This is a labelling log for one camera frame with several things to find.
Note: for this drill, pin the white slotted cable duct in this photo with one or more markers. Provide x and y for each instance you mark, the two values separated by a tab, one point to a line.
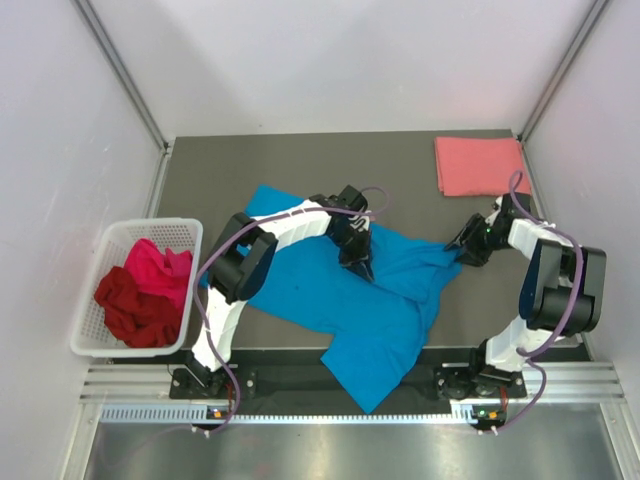
202	414

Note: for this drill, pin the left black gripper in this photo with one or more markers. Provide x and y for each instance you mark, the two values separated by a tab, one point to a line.
358	261

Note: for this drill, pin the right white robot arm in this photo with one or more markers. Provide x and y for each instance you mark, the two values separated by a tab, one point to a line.
561	295

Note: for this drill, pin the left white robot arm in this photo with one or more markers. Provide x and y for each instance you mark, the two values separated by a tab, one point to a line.
241	258

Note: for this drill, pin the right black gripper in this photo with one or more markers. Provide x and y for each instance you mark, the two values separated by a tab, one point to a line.
473	254

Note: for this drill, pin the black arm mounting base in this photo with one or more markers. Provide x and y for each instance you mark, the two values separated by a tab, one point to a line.
301	375

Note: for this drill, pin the blue t shirt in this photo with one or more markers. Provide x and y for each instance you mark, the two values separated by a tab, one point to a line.
379	327

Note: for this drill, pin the white plastic laundry basket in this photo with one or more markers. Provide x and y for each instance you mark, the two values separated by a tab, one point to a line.
90	336

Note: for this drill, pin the magenta t shirt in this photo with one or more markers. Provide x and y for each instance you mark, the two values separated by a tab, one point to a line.
159	273

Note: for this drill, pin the dark red t shirt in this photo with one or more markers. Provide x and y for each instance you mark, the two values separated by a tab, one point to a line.
137	319

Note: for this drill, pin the folded pink t shirt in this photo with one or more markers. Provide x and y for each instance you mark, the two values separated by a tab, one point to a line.
478	167

